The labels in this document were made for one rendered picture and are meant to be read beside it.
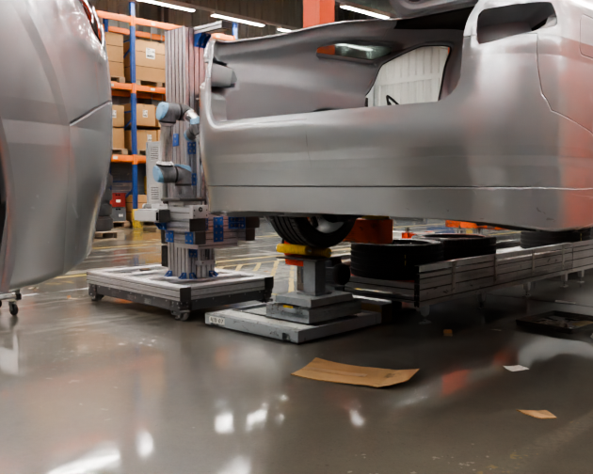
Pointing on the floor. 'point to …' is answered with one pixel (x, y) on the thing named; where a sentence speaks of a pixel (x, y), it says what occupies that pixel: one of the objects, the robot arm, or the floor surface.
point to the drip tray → (578, 323)
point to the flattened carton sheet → (319, 368)
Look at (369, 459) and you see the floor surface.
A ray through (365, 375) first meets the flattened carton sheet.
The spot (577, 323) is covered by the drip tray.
